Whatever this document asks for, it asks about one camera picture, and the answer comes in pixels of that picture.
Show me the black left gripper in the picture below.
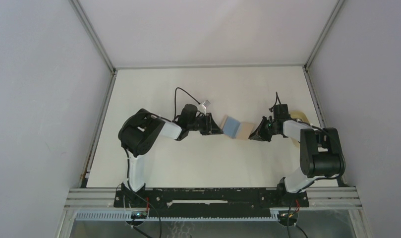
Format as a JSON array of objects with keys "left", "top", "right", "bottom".
[{"left": 187, "top": 113, "right": 224, "bottom": 136}]

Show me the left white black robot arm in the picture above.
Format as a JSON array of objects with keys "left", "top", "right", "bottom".
[{"left": 118, "top": 104, "right": 224, "bottom": 207}]

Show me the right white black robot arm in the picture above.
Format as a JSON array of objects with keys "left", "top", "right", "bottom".
[{"left": 249, "top": 117, "right": 346, "bottom": 206}]

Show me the tan wooden tray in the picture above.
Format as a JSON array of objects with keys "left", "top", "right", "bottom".
[{"left": 288, "top": 111, "right": 309, "bottom": 145}]

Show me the right green controller board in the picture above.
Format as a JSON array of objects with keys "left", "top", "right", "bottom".
[{"left": 278, "top": 213, "right": 298, "bottom": 220}]

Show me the green controller board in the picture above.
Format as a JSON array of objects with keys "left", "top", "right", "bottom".
[
  {"left": 131, "top": 212, "right": 148, "bottom": 220},
  {"left": 278, "top": 213, "right": 298, "bottom": 220}
]

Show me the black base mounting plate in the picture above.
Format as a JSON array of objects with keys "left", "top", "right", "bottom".
[{"left": 113, "top": 185, "right": 309, "bottom": 219}]

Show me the left green controller board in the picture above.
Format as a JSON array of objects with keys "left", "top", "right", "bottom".
[{"left": 131, "top": 212, "right": 148, "bottom": 220}]

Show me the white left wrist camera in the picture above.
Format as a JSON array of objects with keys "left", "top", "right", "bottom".
[{"left": 199, "top": 100, "right": 211, "bottom": 114}]

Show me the black left camera cable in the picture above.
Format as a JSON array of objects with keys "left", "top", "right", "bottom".
[{"left": 173, "top": 87, "right": 204, "bottom": 120}]

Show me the back aluminium frame rail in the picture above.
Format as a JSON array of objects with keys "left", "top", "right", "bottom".
[{"left": 115, "top": 63, "right": 305, "bottom": 71}]

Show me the aluminium frame rail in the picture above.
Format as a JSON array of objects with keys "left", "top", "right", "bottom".
[
  {"left": 115, "top": 63, "right": 305, "bottom": 71},
  {"left": 64, "top": 187, "right": 363, "bottom": 210}
]

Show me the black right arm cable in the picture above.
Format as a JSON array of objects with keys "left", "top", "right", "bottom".
[{"left": 268, "top": 92, "right": 345, "bottom": 194}]

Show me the aluminium frame front rail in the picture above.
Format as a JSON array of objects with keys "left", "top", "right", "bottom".
[{"left": 64, "top": 187, "right": 363, "bottom": 210}]

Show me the right aluminium frame post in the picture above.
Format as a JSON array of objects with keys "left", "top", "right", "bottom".
[{"left": 303, "top": 0, "right": 347, "bottom": 71}]

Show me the aluminium frame post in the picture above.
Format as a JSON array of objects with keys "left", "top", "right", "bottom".
[
  {"left": 68, "top": 0, "right": 116, "bottom": 74},
  {"left": 303, "top": 0, "right": 347, "bottom": 71}
]

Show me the white cable duct strip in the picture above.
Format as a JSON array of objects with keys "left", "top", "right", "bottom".
[{"left": 73, "top": 210, "right": 282, "bottom": 222}]

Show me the left aluminium frame post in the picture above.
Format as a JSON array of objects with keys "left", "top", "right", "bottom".
[{"left": 68, "top": 0, "right": 116, "bottom": 74}]

